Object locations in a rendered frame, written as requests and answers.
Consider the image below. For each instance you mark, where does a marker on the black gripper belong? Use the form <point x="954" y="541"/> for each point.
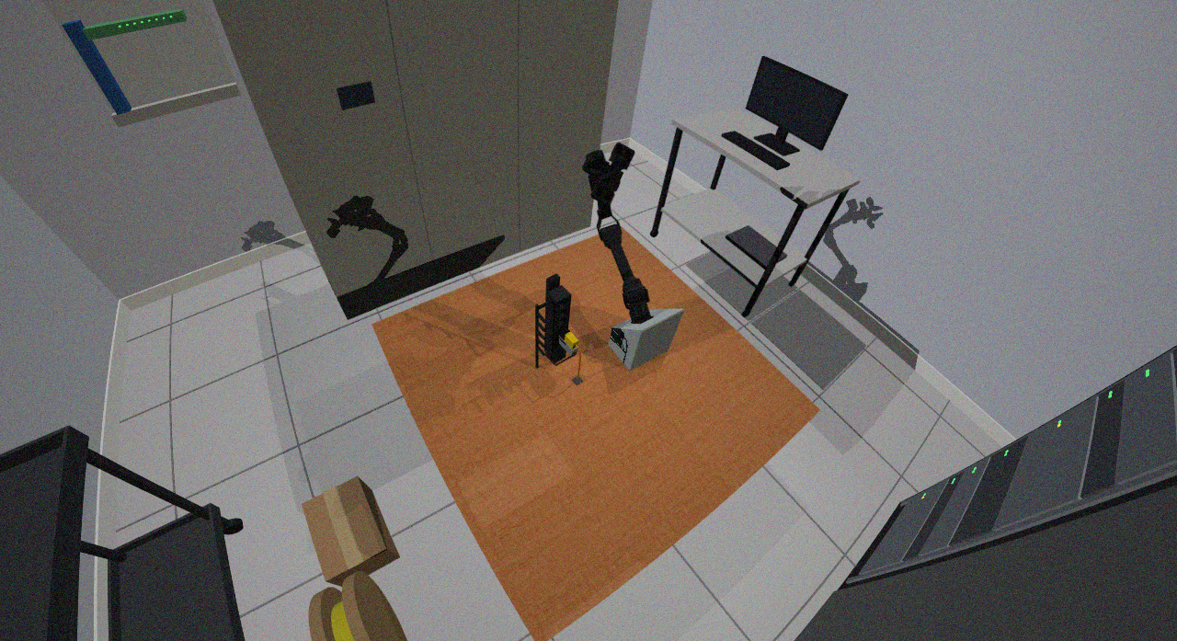
<point x="610" y="178"/>

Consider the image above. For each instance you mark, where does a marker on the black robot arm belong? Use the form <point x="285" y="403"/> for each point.
<point x="635" y="295"/>

